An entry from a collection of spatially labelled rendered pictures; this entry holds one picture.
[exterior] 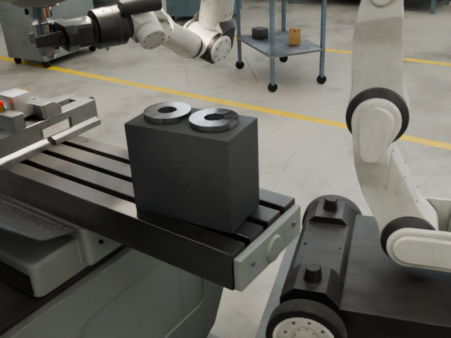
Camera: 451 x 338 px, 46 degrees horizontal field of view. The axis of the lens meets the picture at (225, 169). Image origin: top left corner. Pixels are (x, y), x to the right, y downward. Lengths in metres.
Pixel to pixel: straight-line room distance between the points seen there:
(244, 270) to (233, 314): 1.26
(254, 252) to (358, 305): 0.50
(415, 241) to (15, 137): 1.01
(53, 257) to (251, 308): 1.19
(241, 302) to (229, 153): 1.42
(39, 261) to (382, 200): 0.83
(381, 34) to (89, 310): 0.91
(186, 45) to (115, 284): 0.63
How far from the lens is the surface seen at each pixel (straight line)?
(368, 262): 1.56
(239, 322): 2.19
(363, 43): 1.26
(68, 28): 1.22
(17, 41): 6.04
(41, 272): 1.21
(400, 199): 1.41
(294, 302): 1.37
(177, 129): 0.96
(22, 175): 1.33
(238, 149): 0.94
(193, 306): 1.71
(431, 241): 1.42
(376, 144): 1.29
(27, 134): 1.41
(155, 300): 1.54
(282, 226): 1.04
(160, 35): 1.30
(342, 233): 1.63
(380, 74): 1.28
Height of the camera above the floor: 1.49
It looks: 27 degrees down
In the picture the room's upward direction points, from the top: 3 degrees counter-clockwise
